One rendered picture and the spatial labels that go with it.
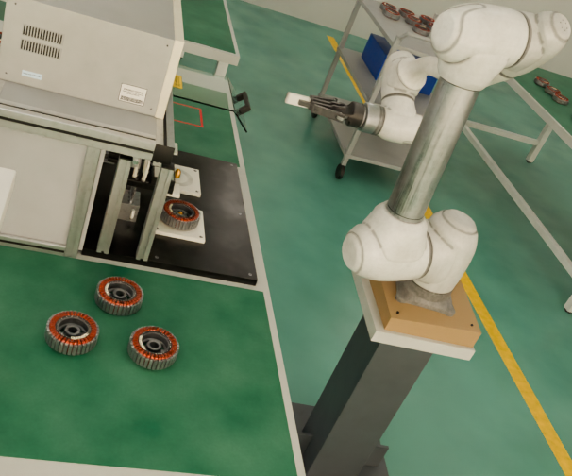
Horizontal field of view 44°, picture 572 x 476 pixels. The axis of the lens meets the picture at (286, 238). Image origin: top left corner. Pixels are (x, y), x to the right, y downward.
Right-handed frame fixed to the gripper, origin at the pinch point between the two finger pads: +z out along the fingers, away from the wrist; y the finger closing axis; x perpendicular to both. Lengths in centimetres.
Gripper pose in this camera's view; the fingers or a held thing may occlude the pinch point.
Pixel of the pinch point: (297, 99)
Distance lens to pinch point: 211.4
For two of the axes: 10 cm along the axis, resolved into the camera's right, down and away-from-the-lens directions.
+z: -9.4, -1.8, -2.8
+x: 3.1, -8.0, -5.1
